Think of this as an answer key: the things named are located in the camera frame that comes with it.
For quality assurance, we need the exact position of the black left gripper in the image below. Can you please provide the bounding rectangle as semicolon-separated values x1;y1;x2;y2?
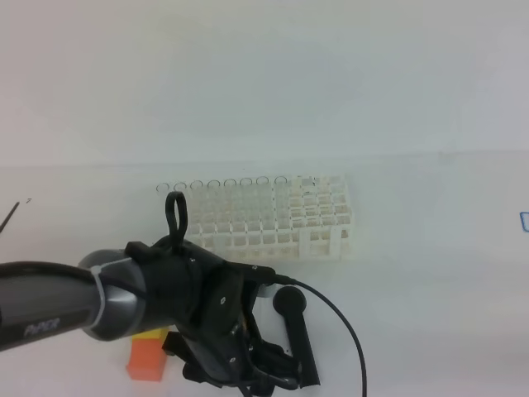
125;237;300;390

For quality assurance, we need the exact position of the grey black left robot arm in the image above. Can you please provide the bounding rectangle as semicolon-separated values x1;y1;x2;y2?
1;241;301;396

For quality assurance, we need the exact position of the white test tube rack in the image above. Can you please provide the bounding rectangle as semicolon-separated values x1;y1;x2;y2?
185;175;355;262

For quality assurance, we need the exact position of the black plastic scoop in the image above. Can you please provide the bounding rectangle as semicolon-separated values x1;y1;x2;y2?
273;286;321;388

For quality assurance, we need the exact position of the yellow foam block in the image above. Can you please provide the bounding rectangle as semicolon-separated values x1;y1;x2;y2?
131;328;169;342

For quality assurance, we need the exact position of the orange foam block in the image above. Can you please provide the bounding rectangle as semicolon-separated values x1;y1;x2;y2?
126;338;167;382

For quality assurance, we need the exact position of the black camera cable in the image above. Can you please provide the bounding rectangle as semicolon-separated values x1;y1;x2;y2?
272;273;368;397

